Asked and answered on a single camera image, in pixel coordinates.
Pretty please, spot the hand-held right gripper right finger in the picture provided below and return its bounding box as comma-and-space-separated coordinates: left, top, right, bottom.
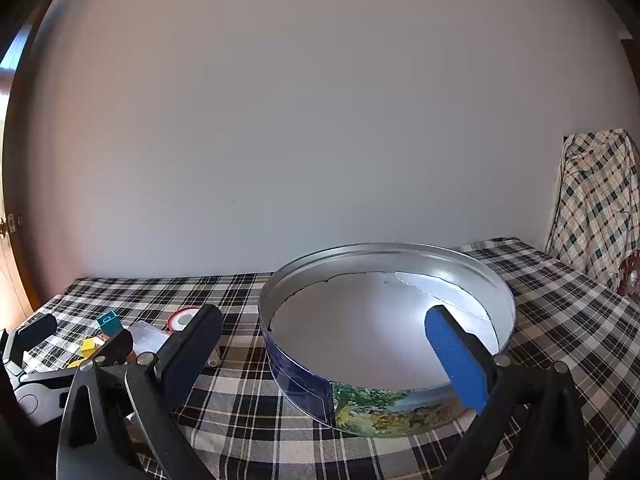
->
424, 304, 597, 480

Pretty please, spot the clear plastic box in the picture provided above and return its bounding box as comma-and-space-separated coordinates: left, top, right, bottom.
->
127, 322, 173, 356

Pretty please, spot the brown wooden door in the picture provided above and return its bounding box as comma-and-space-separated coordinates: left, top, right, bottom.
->
0, 25, 41, 321

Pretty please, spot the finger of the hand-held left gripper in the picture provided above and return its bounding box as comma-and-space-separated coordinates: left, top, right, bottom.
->
92, 331, 135, 367
11, 312, 58, 361

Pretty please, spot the draped plaid cloth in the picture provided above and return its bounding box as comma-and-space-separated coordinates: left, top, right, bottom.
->
545, 129, 640, 293

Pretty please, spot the round blue cookie tin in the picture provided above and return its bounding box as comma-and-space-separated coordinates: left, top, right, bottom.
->
258, 241, 517, 435

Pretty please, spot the black white plaid tablecloth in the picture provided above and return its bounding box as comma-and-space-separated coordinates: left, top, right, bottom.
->
30, 236, 640, 480

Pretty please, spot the red tape roll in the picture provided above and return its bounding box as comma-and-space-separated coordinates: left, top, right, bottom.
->
166, 307, 201, 336

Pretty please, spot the teal toy block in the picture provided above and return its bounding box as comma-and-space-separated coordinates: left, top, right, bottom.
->
96, 311, 123, 343

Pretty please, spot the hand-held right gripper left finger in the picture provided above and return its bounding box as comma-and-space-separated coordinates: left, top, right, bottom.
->
56, 304, 224, 480

